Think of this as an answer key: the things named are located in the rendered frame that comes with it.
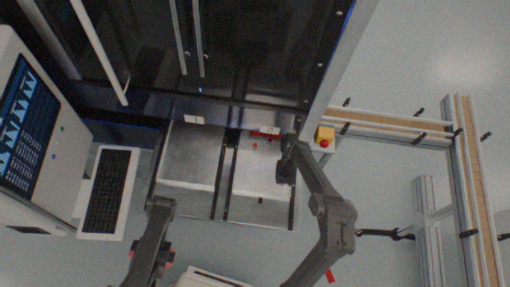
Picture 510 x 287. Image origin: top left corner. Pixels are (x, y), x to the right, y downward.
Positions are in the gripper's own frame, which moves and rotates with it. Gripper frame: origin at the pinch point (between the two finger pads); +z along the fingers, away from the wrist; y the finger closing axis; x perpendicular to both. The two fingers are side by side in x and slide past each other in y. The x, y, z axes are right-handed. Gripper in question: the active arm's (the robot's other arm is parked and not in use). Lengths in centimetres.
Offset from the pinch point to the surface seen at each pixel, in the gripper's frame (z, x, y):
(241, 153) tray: 14.0, 17.6, 22.4
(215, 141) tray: 13.0, 30.5, 27.0
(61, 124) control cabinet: -8, 90, 10
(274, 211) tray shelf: 19.5, 0.1, -2.6
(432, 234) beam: 50, -88, 11
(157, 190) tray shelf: 19, 52, 0
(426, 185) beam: 45, -88, 38
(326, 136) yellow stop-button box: -2.0, -18.9, 25.9
